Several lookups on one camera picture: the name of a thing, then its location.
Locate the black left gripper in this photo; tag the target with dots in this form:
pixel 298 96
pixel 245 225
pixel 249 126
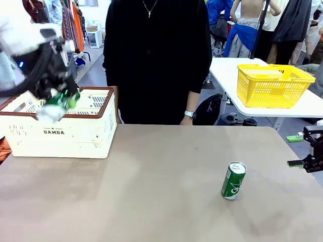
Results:
pixel 59 78

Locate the black hanging jacket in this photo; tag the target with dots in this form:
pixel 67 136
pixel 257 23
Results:
pixel 292 22

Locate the black tripod pole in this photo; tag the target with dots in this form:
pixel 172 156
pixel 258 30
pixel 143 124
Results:
pixel 260 27

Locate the striped hanging garment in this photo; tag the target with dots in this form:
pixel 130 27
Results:
pixel 68 22

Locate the silver wristwatch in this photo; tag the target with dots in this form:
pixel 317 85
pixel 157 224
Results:
pixel 190 114

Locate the orange cloth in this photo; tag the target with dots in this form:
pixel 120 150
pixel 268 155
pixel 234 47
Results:
pixel 5 148

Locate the orange hanging garment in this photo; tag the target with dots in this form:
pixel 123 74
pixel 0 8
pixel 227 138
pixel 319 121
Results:
pixel 78 27

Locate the green soda can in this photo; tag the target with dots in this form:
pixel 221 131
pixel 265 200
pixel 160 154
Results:
pixel 50 113
pixel 232 182

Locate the white side table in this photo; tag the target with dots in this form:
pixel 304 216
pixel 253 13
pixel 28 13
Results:
pixel 227 75

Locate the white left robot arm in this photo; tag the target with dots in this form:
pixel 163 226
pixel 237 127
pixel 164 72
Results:
pixel 25 35

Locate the mannequin maroon shirt dark apron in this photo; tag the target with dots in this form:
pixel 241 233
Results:
pixel 35 8

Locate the bare mannequin grey skirt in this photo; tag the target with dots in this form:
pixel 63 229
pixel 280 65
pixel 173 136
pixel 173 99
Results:
pixel 248 15

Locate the blue fabric item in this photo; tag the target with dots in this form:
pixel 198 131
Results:
pixel 80 61

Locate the person's right forearm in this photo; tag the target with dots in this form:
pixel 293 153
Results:
pixel 116 100

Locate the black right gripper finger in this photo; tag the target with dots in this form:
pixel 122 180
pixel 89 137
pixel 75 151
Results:
pixel 311 136
pixel 311 164

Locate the person's right hand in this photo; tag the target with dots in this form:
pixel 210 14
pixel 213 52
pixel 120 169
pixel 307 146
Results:
pixel 119 119

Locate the cream shirt mannequin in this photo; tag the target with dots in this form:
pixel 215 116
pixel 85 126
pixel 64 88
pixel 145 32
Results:
pixel 273 15

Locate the person in blue jacket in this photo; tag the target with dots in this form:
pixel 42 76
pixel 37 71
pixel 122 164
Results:
pixel 219 12

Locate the black bag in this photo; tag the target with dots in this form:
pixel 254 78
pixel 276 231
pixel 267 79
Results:
pixel 208 111

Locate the blue wrap cloth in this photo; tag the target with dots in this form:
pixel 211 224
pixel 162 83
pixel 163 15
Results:
pixel 242 35

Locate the person in black sweater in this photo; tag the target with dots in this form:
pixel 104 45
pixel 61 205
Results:
pixel 156 63

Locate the small cardboard box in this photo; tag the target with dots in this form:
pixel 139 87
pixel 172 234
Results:
pixel 92 28

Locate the light blue hanging shirt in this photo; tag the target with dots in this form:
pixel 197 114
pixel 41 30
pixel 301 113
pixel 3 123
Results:
pixel 56 11

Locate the white box appliance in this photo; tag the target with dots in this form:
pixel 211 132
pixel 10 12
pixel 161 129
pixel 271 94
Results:
pixel 96 39

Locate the yellow plastic basket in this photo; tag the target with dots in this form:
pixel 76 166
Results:
pixel 272 88

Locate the person's left hand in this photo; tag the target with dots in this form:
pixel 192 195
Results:
pixel 186 121

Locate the person's left forearm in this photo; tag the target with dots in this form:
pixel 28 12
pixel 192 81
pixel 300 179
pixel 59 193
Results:
pixel 191 100

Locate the light blue fuzzy garment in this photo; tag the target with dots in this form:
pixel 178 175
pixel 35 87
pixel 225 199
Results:
pixel 5 70

